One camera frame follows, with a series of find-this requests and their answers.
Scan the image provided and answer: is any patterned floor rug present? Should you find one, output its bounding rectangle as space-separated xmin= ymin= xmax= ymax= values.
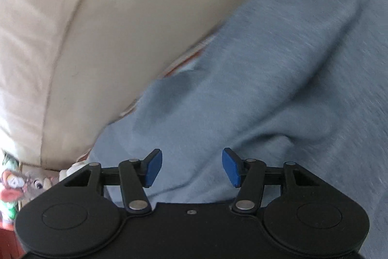
xmin=113 ymin=26 xmax=219 ymax=122

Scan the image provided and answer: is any beige sofa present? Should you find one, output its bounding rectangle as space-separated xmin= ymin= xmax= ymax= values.
xmin=1 ymin=0 xmax=248 ymax=169

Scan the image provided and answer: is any grey sweatshirt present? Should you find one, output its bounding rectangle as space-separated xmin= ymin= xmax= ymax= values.
xmin=89 ymin=0 xmax=387 ymax=258

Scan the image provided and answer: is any plush bunny toy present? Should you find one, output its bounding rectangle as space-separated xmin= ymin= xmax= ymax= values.
xmin=1 ymin=150 xmax=58 ymax=231

